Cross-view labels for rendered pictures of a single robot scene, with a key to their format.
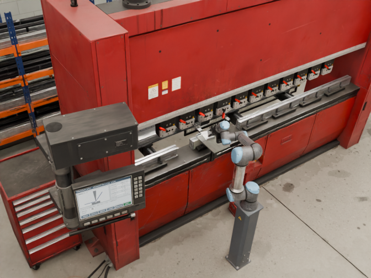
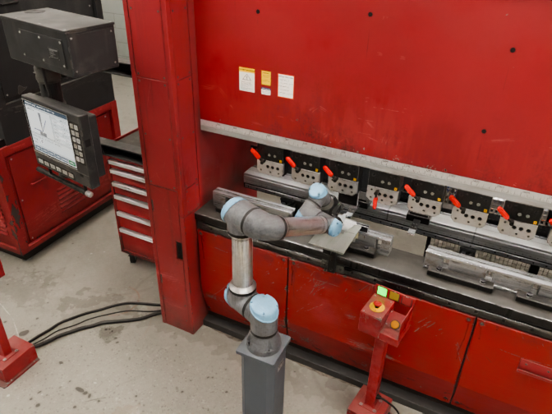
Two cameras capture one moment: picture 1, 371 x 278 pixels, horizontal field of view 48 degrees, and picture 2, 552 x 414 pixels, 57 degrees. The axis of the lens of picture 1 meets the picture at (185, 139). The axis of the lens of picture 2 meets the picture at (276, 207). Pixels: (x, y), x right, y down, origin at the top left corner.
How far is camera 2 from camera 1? 2.79 m
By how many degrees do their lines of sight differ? 51
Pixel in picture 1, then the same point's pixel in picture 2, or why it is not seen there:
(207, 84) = (347, 120)
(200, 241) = not seen: hidden behind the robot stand
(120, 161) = (158, 144)
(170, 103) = (274, 117)
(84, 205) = (34, 129)
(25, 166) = not seen: hidden behind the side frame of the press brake
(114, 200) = (59, 145)
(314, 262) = not seen: outside the picture
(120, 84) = (153, 16)
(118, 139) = (51, 47)
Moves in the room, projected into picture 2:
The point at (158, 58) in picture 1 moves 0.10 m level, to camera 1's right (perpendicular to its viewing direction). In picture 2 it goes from (255, 24) to (265, 28)
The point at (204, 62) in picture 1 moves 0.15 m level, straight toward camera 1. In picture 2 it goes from (340, 71) to (310, 74)
